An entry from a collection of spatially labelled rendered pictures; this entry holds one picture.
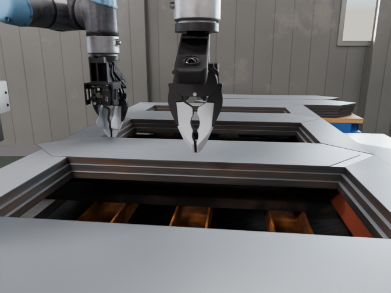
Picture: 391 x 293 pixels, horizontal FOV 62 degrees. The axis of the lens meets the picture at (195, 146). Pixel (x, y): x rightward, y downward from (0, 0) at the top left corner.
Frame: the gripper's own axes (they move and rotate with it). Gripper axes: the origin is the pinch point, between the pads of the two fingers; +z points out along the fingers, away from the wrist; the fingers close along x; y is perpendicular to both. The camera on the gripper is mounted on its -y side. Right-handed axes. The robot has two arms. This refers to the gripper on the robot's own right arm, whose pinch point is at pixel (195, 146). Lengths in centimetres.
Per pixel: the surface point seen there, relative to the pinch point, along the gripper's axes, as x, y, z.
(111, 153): 19.8, 11.9, 5.4
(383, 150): -51, 46, 12
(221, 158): -4.2, 11.3, 5.5
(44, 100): 195, 277, 29
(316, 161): -23.2, 11.2, 5.5
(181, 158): 4.2, 10.3, 5.5
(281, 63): -56, 315, -8
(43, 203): 44, 22, 23
